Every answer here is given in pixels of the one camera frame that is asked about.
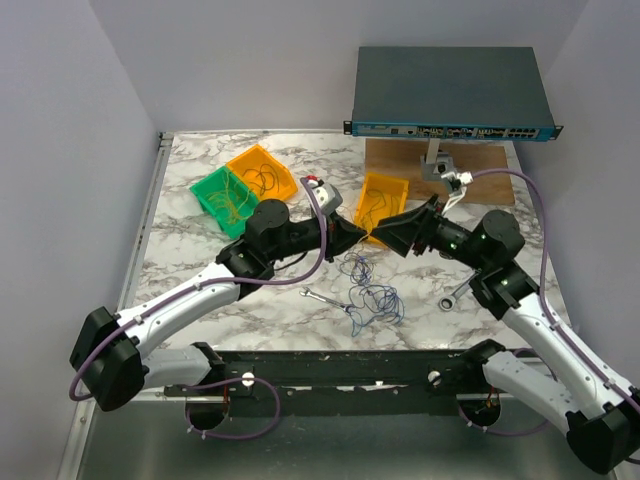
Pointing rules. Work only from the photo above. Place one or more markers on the wooden base board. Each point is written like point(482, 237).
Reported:
point(401, 158)

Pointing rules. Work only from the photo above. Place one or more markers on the silver ratchet wrench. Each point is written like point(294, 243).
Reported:
point(449, 301)

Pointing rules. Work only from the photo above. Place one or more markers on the green plastic bin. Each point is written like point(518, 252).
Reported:
point(227, 199)

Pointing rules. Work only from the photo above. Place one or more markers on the metal switch stand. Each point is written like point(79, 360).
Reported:
point(436, 164)

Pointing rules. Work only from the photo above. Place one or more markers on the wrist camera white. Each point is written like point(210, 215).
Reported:
point(323, 194)
point(457, 184)

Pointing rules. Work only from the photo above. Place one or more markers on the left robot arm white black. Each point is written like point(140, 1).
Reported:
point(111, 353)

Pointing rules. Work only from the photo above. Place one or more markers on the silver open-end wrench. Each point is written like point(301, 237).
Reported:
point(307, 293)

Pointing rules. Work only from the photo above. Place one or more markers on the aluminium table frame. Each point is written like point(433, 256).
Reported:
point(148, 439)

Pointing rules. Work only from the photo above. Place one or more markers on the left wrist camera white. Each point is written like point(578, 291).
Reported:
point(323, 194)

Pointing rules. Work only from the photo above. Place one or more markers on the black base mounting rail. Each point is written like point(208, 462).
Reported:
point(340, 383)

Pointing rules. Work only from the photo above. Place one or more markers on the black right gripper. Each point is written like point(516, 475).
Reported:
point(401, 231)

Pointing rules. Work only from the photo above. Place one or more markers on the blue network switch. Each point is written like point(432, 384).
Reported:
point(450, 93)

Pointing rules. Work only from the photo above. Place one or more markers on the yellow bin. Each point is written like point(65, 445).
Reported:
point(265, 176)
point(381, 196)

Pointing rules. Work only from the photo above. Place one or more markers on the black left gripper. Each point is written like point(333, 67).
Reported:
point(343, 235)

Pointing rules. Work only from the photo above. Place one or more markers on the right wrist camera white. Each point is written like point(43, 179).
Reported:
point(457, 184)

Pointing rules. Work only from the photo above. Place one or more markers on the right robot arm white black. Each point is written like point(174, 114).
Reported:
point(594, 407)

